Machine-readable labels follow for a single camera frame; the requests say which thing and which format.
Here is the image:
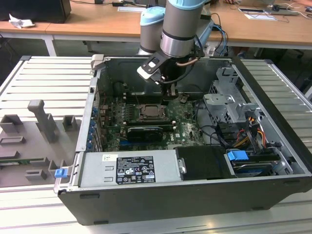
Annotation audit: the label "thin wire locking lever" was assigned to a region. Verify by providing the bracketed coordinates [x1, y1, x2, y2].
[133, 86, 141, 108]

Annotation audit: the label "black RAM slot bank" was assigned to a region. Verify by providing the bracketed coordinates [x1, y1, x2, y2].
[124, 118, 177, 128]
[125, 92, 164, 105]

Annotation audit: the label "CPU socket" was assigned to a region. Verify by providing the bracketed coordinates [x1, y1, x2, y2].
[137, 103, 169, 122]

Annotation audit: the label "green motherboard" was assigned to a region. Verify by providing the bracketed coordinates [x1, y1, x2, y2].
[97, 94, 208, 151]

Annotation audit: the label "silver metal disk bay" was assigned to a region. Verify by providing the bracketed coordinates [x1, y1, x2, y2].
[203, 67, 263, 125]

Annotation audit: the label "black graphics card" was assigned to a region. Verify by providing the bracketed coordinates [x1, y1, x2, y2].
[126, 126, 163, 143]

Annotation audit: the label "wooden desk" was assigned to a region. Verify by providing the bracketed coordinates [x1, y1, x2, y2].
[0, 0, 312, 57]

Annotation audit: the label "black plastic shroud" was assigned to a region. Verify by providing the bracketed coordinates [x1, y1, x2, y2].
[175, 145, 236, 181]

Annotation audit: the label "white paper sheet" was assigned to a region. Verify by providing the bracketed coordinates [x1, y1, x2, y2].
[244, 13, 277, 21]

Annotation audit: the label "hard disk in blue carrier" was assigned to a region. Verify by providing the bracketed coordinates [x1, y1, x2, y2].
[226, 150, 281, 177]

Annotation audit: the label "grey power supply unit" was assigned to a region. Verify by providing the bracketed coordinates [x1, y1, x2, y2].
[78, 150, 183, 188]

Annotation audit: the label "black open PC case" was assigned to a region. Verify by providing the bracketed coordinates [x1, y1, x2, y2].
[53, 55, 312, 226]

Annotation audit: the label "black box on desk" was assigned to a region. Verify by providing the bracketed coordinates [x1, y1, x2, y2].
[0, 0, 72, 24]

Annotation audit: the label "crumpled white paper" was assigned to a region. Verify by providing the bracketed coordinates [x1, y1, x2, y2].
[8, 13, 36, 29]

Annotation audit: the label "grey parts rack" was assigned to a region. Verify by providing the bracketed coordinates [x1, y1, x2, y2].
[0, 99, 82, 188]

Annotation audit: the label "green RAM stick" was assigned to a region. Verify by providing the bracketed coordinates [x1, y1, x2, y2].
[0, 158, 45, 165]

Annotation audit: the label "black camera cable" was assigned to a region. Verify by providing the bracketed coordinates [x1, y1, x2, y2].
[160, 50, 206, 85]

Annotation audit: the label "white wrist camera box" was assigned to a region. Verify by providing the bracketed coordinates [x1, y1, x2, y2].
[136, 55, 169, 85]

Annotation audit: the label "blue cables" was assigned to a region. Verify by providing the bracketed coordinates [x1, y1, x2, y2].
[211, 23, 229, 56]

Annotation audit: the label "grey case handle latch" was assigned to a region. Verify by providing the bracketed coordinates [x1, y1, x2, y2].
[90, 54, 106, 72]

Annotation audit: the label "coloured wire bundle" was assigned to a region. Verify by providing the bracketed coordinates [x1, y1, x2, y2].
[233, 116, 266, 147]

